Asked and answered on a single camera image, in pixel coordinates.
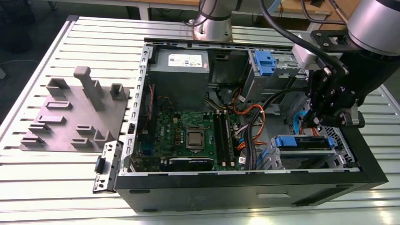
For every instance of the hard disk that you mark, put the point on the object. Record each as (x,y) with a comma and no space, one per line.
(301,143)

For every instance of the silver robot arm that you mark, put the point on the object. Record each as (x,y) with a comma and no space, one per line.
(373,23)

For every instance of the silver disk bay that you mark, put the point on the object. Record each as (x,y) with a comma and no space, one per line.
(313,159)

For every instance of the blue plastic drive latch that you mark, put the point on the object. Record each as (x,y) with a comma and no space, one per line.
(265,63)

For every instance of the wooden desk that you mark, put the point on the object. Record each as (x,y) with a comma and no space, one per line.
(294,7)

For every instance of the green motherboard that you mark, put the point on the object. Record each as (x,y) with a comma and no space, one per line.
(201,117)

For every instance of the CPU socket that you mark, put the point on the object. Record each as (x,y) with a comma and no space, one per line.
(195,128)

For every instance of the silver CPU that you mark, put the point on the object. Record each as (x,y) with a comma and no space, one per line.
(197,140)

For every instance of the silver power supply unit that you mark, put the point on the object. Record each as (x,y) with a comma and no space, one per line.
(178,89)

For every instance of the black graphics card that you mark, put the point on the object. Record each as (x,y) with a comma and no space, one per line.
(187,165)

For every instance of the black PC case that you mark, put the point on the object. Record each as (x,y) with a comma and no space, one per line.
(219,194)

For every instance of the silver expansion slot latch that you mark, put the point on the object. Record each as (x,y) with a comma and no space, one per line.
(113,168)

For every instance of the grey parts rack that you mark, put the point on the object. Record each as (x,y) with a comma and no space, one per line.
(73,117)

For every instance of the black office chair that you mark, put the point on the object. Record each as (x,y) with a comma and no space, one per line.
(15,28)

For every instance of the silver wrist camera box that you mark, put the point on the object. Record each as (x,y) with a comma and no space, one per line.
(305,57)

